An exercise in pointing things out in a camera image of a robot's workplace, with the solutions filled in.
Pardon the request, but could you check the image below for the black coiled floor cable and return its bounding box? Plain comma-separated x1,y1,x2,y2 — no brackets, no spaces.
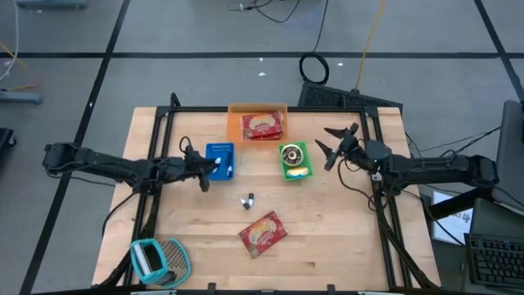
297,0,331,86

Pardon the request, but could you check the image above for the black keyboard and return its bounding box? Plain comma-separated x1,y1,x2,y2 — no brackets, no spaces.
463,232,524,290

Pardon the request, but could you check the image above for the black perforated metal panel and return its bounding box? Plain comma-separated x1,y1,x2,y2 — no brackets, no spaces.
297,80,404,111

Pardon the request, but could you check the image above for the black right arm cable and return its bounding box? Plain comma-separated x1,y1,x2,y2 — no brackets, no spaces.
337,158,382,213

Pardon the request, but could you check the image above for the grey monitor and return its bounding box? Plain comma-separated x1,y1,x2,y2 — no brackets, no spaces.
492,99,524,211

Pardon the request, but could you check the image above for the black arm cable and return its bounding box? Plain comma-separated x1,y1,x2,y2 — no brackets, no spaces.
337,158,382,213
178,135,194,156

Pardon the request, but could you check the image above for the white floor cable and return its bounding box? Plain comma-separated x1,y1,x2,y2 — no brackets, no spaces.
0,0,21,84

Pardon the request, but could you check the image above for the blue plastic basket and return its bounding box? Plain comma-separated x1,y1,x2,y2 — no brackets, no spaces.
204,142,237,182

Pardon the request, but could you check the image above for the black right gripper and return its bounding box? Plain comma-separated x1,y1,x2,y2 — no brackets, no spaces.
314,121,362,173

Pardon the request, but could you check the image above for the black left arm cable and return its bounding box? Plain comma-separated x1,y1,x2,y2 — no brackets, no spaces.
178,135,194,156

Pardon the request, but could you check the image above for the black aluminium table frame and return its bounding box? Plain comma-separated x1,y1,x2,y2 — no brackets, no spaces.
97,92,442,295

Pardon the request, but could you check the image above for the yellow hanging cable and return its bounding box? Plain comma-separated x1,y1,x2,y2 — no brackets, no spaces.
353,0,388,92

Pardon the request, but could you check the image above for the chocolate frosted toy donut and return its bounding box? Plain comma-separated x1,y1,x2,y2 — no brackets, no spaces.
280,143,305,168

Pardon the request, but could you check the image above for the white paper sheet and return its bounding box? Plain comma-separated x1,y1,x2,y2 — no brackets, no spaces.
431,189,475,247

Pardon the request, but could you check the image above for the teal metal box grater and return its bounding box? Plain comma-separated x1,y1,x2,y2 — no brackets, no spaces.
129,238,192,290

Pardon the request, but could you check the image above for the red plastic-wrapped packet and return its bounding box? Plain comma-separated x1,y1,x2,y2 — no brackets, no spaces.
238,211,289,261
241,111,285,139

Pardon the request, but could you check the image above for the green plastic basket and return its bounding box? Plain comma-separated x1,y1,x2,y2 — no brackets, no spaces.
278,141,315,183

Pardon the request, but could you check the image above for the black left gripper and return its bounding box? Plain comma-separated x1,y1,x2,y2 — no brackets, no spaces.
182,145,220,194

